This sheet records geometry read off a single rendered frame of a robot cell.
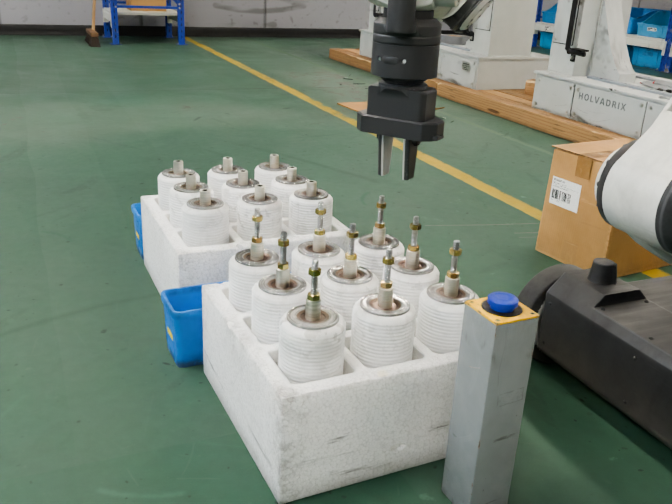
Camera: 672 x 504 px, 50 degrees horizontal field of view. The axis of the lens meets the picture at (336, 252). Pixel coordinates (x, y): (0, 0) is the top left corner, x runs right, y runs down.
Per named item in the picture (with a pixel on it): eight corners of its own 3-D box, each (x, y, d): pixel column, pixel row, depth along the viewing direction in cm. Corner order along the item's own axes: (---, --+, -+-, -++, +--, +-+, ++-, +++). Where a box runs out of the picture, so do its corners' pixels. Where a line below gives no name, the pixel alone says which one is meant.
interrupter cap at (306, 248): (330, 241, 133) (330, 238, 133) (347, 256, 127) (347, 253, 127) (291, 246, 130) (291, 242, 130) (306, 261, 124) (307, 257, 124)
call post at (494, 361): (479, 478, 111) (506, 295, 100) (507, 508, 106) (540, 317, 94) (440, 490, 108) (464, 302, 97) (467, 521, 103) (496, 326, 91)
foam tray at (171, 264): (289, 247, 197) (291, 183, 190) (351, 307, 164) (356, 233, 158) (143, 264, 181) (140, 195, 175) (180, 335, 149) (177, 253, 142)
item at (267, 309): (240, 391, 118) (240, 290, 111) (268, 364, 126) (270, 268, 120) (292, 406, 115) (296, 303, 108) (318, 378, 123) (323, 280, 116)
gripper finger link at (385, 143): (391, 172, 103) (394, 129, 101) (380, 177, 101) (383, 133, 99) (381, 170, 104) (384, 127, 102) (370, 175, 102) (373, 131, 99)
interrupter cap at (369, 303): (396, 293, 114) (396, 289, 113) (418, 314, 107) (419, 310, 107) (351, 299, 111) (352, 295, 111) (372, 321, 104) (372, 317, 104)
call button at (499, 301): (504, 302, 98) (506, 288, 97) (523, 315, 95) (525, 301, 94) (479, 307, 96) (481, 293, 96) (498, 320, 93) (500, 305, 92)
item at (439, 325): (480, 399, 119) (494, 300, 112) (435, 415, 114) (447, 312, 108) (442, 372, 127) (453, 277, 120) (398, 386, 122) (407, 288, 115)
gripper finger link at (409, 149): (400, 180, 99) (403, 136, 97) (410, 175, 102) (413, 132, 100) (410, 183, 99) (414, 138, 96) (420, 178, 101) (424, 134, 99)
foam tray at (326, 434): (384, 337, 152) (391, 257, 146) (499, 443, 120) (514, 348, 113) (203, 372, 136) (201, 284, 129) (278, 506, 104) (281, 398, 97)
